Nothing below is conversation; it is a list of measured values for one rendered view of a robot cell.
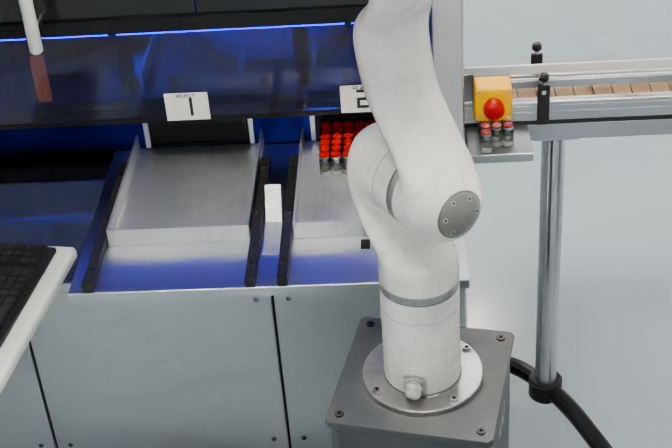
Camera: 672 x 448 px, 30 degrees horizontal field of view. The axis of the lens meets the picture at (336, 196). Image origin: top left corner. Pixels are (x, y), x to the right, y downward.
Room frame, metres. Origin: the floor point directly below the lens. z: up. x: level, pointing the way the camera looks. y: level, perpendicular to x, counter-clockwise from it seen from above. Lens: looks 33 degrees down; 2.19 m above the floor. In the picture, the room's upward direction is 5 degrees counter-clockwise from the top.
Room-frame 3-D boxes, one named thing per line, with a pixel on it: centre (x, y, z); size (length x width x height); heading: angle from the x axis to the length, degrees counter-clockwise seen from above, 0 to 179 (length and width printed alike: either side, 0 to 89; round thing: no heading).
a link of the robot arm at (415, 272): (1.52, -0.10, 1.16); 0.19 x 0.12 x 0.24; 30
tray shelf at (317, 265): (1.96, 0.12, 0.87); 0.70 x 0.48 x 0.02; 86
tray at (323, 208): (2.02, -0.06, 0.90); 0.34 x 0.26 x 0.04; 176
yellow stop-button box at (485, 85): (2.12, -0.32, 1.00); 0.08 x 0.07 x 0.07; 176
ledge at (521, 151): (2.16, -0.34, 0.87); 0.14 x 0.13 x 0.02; 176
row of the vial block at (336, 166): (2.06, -0.06, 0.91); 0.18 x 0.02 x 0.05; 86
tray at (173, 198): (2.05, 0.28, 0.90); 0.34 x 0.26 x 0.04; 176
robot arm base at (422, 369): (1.49, -0.11, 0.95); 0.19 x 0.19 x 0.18
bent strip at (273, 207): (1.89, 0.12, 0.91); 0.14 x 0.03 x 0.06; 177
